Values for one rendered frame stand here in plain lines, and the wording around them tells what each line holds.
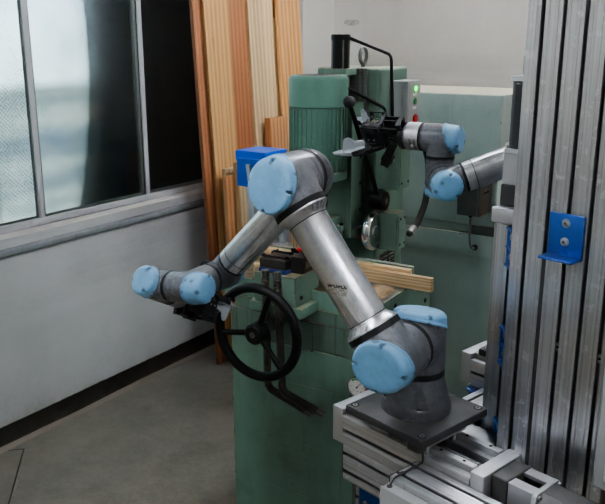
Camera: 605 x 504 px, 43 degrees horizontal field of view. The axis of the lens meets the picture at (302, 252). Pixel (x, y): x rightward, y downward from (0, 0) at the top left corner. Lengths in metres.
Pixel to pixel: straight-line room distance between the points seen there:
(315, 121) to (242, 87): 1.78
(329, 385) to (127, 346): 1.63
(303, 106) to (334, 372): 0.78
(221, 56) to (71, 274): 1.26
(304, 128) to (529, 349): 0.96
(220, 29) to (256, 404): 1.98
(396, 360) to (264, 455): 1.15
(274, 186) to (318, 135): 0.74
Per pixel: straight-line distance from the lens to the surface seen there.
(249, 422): 2.57
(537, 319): 1.67
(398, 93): 2.52
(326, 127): 2.27
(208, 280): 1.81
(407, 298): 2.32
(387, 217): 2.45
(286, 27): 4.31
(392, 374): 1.53
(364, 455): 1.84
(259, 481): 2.65
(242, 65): 4.02
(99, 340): 3.64
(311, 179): 1.58
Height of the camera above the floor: 1.60
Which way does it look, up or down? 15 degrees down
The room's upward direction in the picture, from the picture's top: straight up
